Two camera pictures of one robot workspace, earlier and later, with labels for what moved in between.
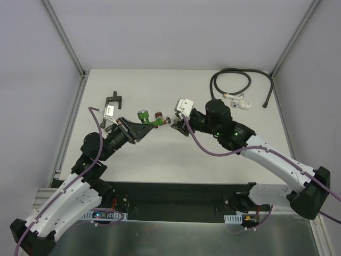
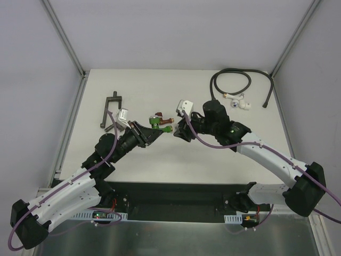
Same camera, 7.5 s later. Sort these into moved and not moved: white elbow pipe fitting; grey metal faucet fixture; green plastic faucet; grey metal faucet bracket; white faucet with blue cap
Moved: green plastic faucet; white elbow pipe fitting
Not moved: white faucet with blue cap; grey metal faucet bracket; grey metal faucet fixture
